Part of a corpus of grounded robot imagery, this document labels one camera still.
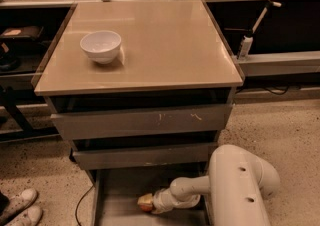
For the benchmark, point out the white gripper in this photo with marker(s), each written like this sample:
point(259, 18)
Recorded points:
point(159, 201)

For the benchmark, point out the white sneaker upper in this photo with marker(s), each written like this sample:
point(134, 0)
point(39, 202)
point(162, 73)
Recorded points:
point(11, 207)

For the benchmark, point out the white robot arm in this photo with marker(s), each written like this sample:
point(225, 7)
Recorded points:
point(238, 182)

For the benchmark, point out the bottom grey drawer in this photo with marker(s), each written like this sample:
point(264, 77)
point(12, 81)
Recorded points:
point(118, 190)

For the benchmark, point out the red apple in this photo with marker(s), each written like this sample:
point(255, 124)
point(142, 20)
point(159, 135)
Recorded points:
point(146, 208)

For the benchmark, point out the grey drawer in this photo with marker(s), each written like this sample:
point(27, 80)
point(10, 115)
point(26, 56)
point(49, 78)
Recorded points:
point(147, 156)
point(138, 122)
point(118, 190)

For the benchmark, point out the white sneaker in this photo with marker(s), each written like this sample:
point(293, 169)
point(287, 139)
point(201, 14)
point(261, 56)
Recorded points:
point(11, 207)
point(29, 217)

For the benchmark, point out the dark flat box on shelf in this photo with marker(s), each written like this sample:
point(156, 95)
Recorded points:
point(27, 32)

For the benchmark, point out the grey drawer cabinet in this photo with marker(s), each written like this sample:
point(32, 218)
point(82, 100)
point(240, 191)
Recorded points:
point(171, 55)

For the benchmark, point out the white sneaker lower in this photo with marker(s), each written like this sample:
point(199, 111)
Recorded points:
point(29, 217)

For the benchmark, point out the white ceramic bowl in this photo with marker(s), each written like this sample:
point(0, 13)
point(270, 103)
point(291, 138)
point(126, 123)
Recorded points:
point(102, 46)

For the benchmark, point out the middle grey drawer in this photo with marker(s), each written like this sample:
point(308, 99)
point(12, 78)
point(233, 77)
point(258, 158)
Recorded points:
point(147, 156)

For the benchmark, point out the white bottle with nozzle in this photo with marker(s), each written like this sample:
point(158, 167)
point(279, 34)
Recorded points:
point(247, 39)

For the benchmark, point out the top grey drawer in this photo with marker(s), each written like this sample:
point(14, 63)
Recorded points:
point(138, 122)

